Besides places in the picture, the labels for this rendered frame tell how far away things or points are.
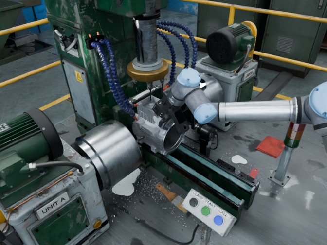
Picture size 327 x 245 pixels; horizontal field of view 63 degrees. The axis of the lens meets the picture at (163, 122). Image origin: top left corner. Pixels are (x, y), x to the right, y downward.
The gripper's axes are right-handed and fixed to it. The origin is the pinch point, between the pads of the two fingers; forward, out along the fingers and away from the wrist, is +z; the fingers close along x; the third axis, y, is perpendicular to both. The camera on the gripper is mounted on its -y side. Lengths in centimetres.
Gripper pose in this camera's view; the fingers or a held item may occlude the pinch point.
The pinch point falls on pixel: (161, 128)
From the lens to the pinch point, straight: 119.5
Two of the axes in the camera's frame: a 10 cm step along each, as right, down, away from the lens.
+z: -3.4, 4.9, 8.0
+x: -7.0, 4.4, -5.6
